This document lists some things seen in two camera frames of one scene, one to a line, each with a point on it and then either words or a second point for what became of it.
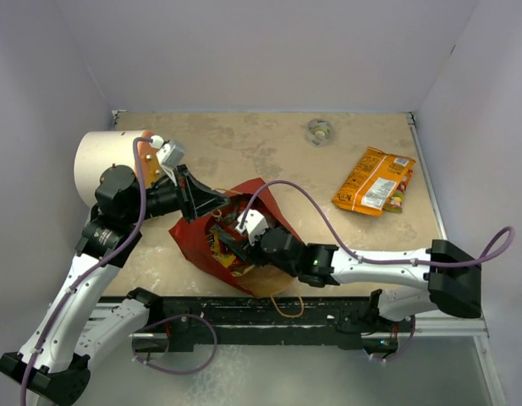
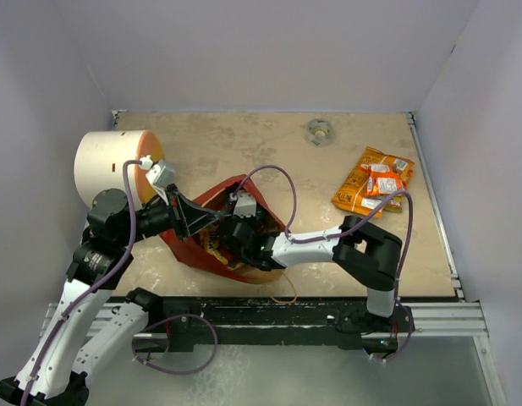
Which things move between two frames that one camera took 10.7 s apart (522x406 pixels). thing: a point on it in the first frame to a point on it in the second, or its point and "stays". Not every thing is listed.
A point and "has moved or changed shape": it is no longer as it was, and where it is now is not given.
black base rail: (178, 324) stays
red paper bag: (213, 242) has moved or changed shape
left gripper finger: (200, 194) to (193, 214)
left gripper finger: (203, 200) to (196, 219)
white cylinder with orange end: (97, 150) stays
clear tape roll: (319, 132) stays
